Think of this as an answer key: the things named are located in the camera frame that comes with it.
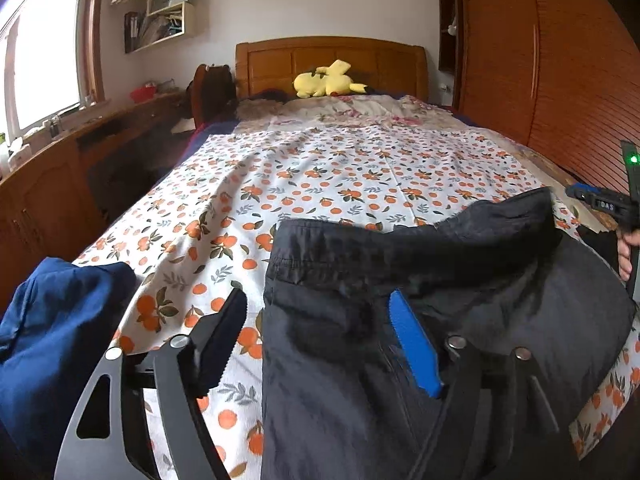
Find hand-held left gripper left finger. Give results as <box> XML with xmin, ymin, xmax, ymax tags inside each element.
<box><xmin>52</xmin><ymin>287</ymin><xmax>249</xmax><ymax>480</ymax></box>

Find window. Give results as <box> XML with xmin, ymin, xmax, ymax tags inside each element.
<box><xmin>0</xmin><ymin>0</ymin><xmax>107</xmax><ymax>137</ymax></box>

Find dark blue garment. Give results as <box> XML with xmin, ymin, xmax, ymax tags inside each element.
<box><xmin>0</xmin><ymin>256</ymin><xmax>139</xmax><ymax>476</ymax></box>

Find wooden wardrobe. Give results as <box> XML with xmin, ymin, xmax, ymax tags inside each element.
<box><xmin>437</xmin><ymin>0</ymin><xmax>640</xmax><ymax>197</ymax></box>

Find orange fruit print bed sheet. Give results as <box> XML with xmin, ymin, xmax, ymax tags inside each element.
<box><xmin>75</xmin><ymin>122</ymin><xmax>640</xmax><ymax>480</ymax></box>

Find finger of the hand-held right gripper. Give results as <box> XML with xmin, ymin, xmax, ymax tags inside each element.
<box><xmin>565</xmin><ymin>183</ymin><xmax>627</xmax><ymax>218</ymax></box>

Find black jacket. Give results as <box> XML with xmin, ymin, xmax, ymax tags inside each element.
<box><xmin>260</xmin><ymin>187</ymin><xmax>638</xmax><ymax>480</ymax></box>

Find white wall shelf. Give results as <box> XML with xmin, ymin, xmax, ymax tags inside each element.
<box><xmin>122</xmin><ymin>0</ymin><xmax>197</xmax><ymax>55</ymax></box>

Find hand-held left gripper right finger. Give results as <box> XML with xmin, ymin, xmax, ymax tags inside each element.
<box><xmin>389</xmin><ymin>289</ymin><xmax>561</xmax><ymax>480</ymax></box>

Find person's right hand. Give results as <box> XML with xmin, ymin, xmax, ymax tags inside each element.
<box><xmin>618</xmin><ymin>230</ymin><xmax>640</xmax><ymax>283</ymax></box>

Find brown bag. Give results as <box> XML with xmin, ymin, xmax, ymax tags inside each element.
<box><xmin>187</xmin><ymin>63</ymin><xmax>238</xmax><ymax>129</ymax></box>

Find pink floral quilt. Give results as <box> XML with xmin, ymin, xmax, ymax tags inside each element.
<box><xmin>235</xmin><ymin>94</ymin><xmax>461</xmax><ymax>129</ymax></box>

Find yellow plush toy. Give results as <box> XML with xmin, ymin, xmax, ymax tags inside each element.
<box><xmin>293</xmin><ymin>60</ymin><xmax>371</xmax><ymax>100</ymax></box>

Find wooden bed headboard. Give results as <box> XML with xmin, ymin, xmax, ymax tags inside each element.
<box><xmin>235</xmin><ymin>36</ymin><xmax>430</xmax><ymax>107</ymax></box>

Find wooden desk cabinet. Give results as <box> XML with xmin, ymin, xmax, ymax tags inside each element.
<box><xmin>0</xmin><ymin>91</ymin><xmax>193</xmax><ymax>311</ymax></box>

